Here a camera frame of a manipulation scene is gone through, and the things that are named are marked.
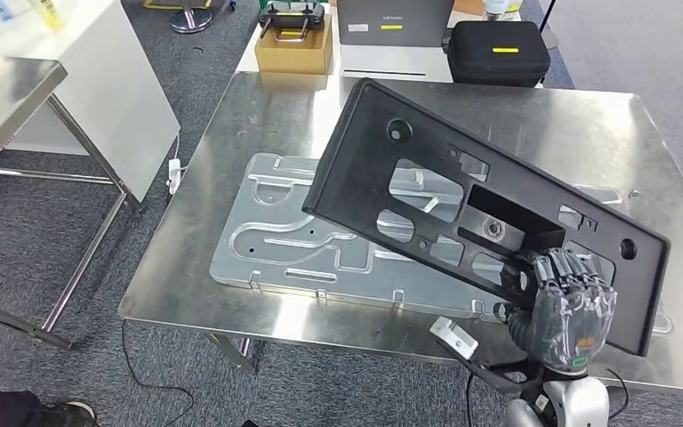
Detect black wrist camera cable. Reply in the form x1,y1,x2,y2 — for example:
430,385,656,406
465,372,477,427

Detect white desk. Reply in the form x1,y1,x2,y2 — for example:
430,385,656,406
0,0,181,205

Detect grey Lenovo laptop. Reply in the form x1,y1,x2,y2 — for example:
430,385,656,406
336,0,455,48

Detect person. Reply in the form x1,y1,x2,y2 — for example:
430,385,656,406
0,385,98,427

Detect chrome pedestal base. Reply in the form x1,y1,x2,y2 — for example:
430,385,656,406
169,0,214,35

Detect black plastic plate bracket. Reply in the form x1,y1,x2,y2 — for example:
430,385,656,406
301,77,671,358

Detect stamped silver metal plate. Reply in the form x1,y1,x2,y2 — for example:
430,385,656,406
208,151,672,337

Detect yellow bottle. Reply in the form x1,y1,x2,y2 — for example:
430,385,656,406
30,0,66,34

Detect black remote controller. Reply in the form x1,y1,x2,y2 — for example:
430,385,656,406
257,0,326,43

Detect white power strip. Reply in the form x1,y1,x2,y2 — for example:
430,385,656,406
167,157,183,196

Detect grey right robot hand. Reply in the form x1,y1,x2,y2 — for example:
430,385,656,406
493,247,618,375

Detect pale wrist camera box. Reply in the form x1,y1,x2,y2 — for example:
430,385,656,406
430,317,479,360

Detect black case yellow label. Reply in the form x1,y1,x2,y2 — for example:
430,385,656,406
446,20,551,88

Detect steel side table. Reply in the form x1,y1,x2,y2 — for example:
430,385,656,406
0,53,142,351

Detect brown cardboard box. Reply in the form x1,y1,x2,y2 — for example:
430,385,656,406
253,12,333,76

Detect white flat box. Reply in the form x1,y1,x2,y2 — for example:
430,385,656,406
338,44,454,84

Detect black controller cable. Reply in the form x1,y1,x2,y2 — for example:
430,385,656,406
120,320,196,427

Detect steel workbench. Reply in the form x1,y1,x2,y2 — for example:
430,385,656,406
118,70,683,399

